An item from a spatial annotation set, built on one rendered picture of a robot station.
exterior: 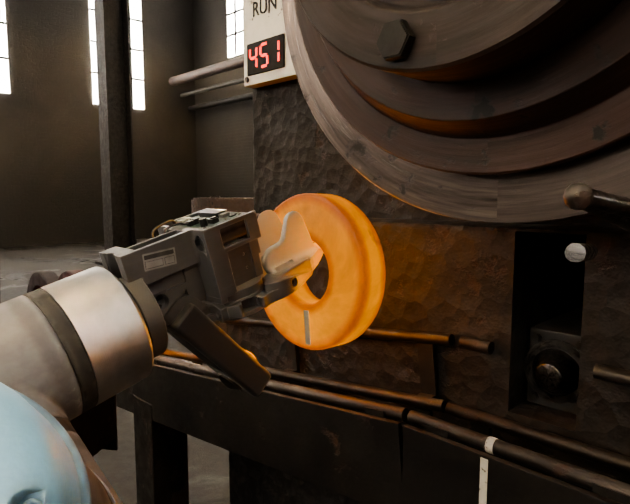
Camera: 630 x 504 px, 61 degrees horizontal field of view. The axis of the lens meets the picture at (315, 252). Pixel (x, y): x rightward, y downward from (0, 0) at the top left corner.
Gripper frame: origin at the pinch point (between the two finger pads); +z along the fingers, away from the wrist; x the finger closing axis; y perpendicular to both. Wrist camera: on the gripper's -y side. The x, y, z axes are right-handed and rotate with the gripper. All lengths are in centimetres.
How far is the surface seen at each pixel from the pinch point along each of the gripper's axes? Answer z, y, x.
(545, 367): 7.3, -12.1, -19.2
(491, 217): 0.6, 4.2, -18.9
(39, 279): -3, -14, 88
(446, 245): 8.9, -1.8, -9.4
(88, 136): 386, -3, 983
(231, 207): 141, -45, 220
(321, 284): 7.1, -7.7, 7.9
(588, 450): 1.7, -14.9, -24.6
